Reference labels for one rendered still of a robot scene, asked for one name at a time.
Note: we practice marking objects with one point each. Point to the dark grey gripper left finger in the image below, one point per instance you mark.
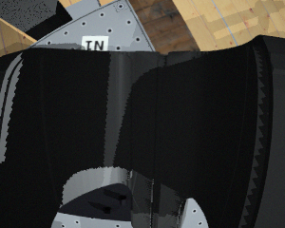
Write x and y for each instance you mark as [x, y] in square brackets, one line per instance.
[74, 120]

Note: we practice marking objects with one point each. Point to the white label with black lettering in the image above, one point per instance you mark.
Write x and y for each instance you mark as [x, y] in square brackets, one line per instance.
[94, 42]

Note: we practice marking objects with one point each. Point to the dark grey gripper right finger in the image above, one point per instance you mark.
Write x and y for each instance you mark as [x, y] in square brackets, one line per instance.
[223, 135]

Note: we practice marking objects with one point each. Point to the grey metal base plate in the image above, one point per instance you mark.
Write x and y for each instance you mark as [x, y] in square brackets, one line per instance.
[125, 32]

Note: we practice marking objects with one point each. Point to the black rectangular frame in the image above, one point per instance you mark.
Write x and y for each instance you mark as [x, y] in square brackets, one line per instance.
[110, 202]

